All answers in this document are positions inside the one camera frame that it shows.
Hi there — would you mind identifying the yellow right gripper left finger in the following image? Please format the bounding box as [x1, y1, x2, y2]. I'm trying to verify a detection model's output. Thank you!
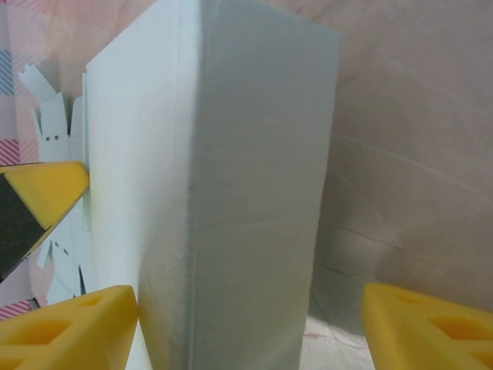
[0, 284, 139, 370]

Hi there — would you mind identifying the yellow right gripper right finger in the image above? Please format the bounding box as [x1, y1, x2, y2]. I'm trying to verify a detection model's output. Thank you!
[364, 282, 493, 370]

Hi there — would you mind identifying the light blue paper box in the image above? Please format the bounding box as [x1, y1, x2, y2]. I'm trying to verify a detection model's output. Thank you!
[17, 61, 93, 309]
[82, 0, 344, 370]

